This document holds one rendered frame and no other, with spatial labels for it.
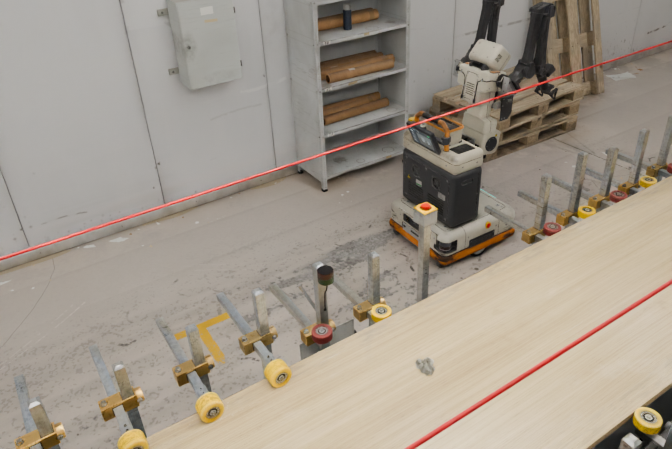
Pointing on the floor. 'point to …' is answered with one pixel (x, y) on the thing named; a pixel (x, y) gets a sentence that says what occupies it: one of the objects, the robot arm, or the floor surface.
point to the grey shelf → (358, 126)
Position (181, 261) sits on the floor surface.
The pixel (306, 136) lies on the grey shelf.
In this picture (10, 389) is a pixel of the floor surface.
